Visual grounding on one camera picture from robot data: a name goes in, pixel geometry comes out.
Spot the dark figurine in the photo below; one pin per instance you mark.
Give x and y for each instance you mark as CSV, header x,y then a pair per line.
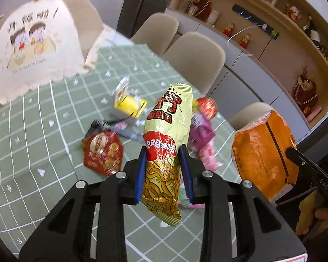
x,y
314,34

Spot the orange paper bag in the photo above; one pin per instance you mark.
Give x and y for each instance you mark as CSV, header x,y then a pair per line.
x,y
259,155

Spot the yellow noodle snack packet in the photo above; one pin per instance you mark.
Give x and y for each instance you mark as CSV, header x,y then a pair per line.
x,y
164,131

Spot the green checked tablecloth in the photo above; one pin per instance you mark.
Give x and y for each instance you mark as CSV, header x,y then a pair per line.
x,y
54,147

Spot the yellow toy claw machine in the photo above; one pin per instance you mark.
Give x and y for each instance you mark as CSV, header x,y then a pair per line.
x,y
127,102

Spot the large red costume doll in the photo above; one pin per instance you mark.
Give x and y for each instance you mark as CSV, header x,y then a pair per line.
x,y
304,90

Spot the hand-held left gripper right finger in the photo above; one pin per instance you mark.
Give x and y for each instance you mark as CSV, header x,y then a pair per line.
x,y
185,174

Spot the small red figurine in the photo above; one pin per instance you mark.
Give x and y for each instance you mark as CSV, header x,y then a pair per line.
x,y
245,41
229,29

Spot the pink long candy packet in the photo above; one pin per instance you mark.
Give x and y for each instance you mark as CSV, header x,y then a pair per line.
x,y
201,127

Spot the red snack packet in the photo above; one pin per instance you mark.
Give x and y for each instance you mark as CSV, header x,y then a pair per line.
x,y
103,152

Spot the black power strip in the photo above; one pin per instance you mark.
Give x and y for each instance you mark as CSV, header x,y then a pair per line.
x,y
251,17

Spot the printed mesh food cover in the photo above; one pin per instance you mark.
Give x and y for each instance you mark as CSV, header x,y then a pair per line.
x,y
35,49

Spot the beige dining chair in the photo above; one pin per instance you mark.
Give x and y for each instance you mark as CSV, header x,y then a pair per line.
x,y
248,113
82,16
196,57
155,31

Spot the dark foil snack wrapper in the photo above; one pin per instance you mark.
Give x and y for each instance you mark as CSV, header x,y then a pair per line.
x,y
117,129

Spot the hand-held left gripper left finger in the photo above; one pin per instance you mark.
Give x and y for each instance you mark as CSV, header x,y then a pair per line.
x,y
141,174

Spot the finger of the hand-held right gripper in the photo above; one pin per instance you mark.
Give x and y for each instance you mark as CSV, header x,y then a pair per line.
x,y
311,169

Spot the red and white figurine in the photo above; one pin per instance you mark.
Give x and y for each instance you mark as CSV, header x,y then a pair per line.
x,y
293,12

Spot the wooden shelf cabinet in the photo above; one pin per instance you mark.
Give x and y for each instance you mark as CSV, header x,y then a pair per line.
x,y
262,68

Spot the person's right hand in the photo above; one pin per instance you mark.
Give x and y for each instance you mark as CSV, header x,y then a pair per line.
x,y
311,213

